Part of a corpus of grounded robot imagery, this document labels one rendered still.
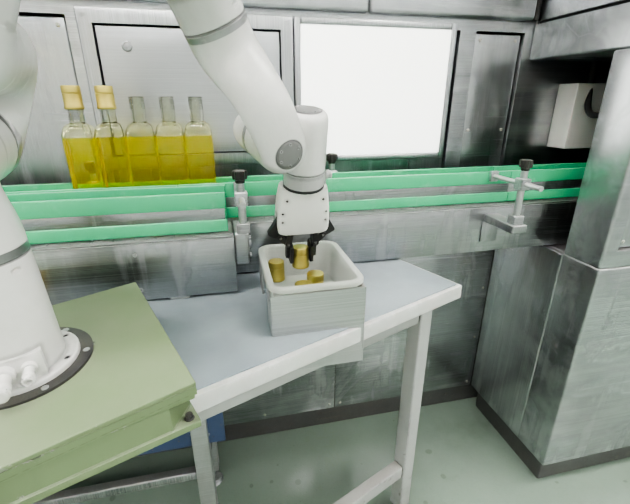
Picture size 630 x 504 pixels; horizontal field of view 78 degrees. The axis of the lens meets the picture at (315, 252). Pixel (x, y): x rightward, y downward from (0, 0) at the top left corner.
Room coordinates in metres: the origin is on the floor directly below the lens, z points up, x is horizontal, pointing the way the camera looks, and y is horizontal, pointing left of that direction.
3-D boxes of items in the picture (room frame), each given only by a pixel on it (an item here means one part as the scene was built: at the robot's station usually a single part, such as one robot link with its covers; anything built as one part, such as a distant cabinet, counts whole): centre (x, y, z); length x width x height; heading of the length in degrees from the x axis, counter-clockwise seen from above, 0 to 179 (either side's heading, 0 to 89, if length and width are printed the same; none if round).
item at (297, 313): (0.73, 0.02, 0.79); 0.27 x 0.17 x 0.08; 13
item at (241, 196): (0.78, 0.15, 0.95); 0.17 x 0.03 x 0.12; 13
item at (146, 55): (1.06, 0.07, 1.15); 0.90 x 0.03 x 0.34; 103
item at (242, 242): (0.80, 0.16, 0.85); 0.09 x 0.04 x 0.07; 13
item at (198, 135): (0.88, 0.25, 0.99); 0.06 x 0.06 x 0.21; 13
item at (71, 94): (0.83, 0.48, 1.14); 0.04 x 0.04 x 0.04
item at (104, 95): (0.85, 0.42, 1.14); 0.04 x 0.04 x 0.04
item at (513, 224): (0.92, -0.47, 0.90); 0.17 x 0.05 x 0.22; 13
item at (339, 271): (0.71, 0.02, 0.80); 0.22 x 0.17 x 0.09; 13
